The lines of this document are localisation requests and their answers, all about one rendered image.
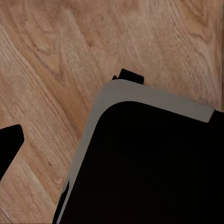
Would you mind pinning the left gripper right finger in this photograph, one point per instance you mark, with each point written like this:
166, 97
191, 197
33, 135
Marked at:
217, 139

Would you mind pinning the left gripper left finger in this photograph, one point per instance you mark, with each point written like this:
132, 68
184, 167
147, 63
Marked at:
11, 140

